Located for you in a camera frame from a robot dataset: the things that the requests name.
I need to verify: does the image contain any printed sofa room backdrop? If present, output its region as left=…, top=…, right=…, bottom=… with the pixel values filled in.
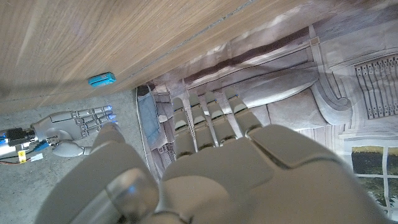
left=136, top=0, right=398, bottom=218

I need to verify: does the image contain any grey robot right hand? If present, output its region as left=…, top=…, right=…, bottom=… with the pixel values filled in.
left=30, top=105, right=118, bottom=158

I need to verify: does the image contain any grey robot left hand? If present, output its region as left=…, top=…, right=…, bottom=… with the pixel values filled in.
left=33, top=87, right=389, bottom=224

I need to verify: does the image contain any small teal plastic case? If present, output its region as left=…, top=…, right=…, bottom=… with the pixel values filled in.
left=87, top=72, right=117, bottom=88

